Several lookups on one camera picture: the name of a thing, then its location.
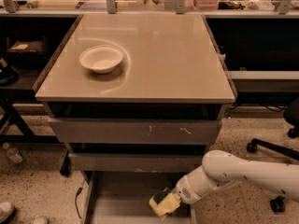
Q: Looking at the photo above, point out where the black office chair base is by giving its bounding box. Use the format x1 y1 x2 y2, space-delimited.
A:
246 100 299 214

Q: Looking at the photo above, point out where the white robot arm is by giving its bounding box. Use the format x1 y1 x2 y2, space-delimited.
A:
149 150 299 219

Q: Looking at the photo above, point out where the clear plastic bottle on floor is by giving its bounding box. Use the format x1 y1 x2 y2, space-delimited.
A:
2 143 23 164

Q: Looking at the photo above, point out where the grey drawer cabinet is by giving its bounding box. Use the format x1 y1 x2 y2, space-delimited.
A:
32 13 238 224

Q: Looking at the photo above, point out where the open bottom grey drawer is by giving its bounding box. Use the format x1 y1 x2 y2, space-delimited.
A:
80 172 196 224

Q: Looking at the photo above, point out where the white shoe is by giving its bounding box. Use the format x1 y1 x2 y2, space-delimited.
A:
0 202 15 224
31 216 49 224

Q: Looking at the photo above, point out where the top grey drawer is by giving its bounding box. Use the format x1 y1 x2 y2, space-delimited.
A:
49 119 221 145

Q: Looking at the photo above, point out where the white shoe right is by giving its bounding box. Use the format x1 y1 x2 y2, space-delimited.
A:
31 216 49 224

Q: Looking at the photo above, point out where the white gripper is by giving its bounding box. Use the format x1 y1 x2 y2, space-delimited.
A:
155 175 201 217

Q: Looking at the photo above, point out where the black cable on floor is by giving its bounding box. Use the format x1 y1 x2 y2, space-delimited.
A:
74 180 86 220

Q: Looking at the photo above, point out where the green and yellow sponge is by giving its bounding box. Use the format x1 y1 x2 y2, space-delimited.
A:
149 188 171 220

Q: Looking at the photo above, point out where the white paper bowl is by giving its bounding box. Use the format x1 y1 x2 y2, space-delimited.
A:
79 45 124 74

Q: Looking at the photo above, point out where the middle grey drawer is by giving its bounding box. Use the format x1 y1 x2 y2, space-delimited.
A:
69 153 202 173

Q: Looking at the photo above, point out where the white shoe left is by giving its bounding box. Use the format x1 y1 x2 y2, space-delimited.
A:
0 202 15 224

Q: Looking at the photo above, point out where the black side table frame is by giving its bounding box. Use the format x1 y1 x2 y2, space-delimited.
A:
0 96 72 176

